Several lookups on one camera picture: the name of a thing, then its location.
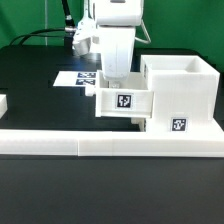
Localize white drawer tray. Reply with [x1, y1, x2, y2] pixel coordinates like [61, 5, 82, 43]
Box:
[131, 118, 146, 132]
[85, 70, 154, 118]

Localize white marker sheet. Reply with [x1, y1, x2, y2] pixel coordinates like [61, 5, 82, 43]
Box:
[53, 71, 96, 87]

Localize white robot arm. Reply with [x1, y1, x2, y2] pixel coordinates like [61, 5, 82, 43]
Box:
[72, 0, 144, 88]

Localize white front drawer tray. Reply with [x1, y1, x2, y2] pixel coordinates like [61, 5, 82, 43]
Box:
[131, 118, 146, 132]

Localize white drawer cabinet box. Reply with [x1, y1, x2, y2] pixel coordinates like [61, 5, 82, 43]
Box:
[140, 55, 220, 134]

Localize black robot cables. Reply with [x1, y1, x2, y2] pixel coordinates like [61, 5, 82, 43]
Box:
[9, 0, 78, 46]

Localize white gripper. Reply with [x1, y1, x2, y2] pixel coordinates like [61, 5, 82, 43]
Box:
[98, 26, 135, 89]

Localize white L-shaped fence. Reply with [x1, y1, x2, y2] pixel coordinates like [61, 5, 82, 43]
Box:
[0, 129, 224, 157]

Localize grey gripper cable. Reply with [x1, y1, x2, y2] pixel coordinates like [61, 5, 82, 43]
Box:
[134, 18, 152, 45]

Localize white block left edge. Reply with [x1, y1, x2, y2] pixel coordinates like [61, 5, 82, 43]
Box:
[0, 94, 8, 119]

